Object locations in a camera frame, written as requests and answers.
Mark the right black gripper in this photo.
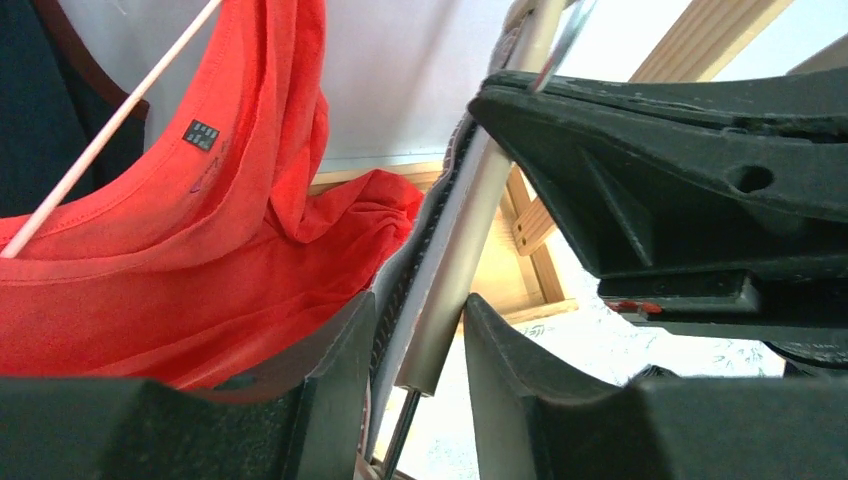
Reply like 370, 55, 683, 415
468, 68, 847, 371

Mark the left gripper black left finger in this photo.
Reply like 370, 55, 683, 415
1, 292, 377, 479

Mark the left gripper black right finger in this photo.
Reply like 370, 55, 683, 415
464, 294, 847, 479

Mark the wooden clip hanger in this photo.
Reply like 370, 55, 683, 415
363, 1, 595, 479

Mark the grey striped underwear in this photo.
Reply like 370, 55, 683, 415
360, 0, 538, 465

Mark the floral patterned table mat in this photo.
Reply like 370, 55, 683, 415
399, 241, 785, 479

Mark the wooden clothes rack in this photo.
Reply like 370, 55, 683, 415
307, 0, 848, 480

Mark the dark tank top red trim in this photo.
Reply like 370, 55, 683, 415
1, 1, 127, 217

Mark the pink wire hanger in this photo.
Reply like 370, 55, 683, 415
1, 0, 222, 259

